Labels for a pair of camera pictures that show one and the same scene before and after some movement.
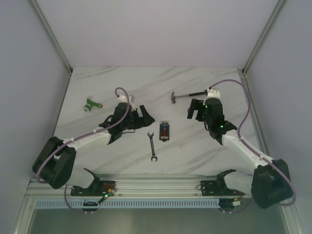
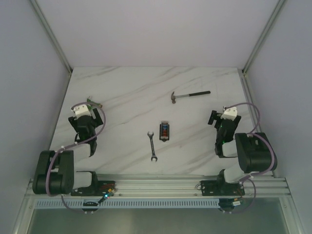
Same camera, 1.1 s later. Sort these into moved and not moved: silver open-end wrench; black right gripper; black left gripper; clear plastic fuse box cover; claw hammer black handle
Moved: black right gripper; black left gripper
Not moved: silver open-end wrench; claw hammer black handle; clear plastic fuse box cover
